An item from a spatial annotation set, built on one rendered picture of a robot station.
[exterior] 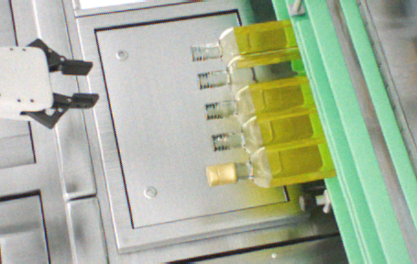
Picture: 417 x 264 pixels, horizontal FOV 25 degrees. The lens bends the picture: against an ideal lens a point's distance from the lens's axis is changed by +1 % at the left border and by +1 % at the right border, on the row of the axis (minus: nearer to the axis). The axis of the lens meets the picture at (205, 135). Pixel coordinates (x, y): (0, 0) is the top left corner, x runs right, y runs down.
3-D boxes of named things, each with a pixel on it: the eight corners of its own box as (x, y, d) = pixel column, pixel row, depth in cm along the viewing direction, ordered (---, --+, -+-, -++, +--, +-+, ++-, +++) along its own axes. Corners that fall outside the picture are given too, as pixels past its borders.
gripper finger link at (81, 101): (49, 103, 133) (93, 104, 136) (51, 122, 132) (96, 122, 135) (54, 92, 131) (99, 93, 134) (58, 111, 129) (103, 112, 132)
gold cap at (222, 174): (231, 168, 151) (205, 171, 150) (233, 158, 148) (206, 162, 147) (235, 186, 149) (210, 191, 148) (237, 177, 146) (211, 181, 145)
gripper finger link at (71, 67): (40, 56, 136) (83, 58, 139) (44, 74, 135) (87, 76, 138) (46, 44, 134) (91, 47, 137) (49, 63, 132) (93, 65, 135)
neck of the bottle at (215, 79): (223, 74, 158) (195, 79, 157) (224, 65, 155) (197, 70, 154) (226, 89, 156) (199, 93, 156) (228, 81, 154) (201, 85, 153)
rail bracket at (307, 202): (367, 192, 161) (292, 204, 158) (376, 176, 154) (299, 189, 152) (373, 213, 159) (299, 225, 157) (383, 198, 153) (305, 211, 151)
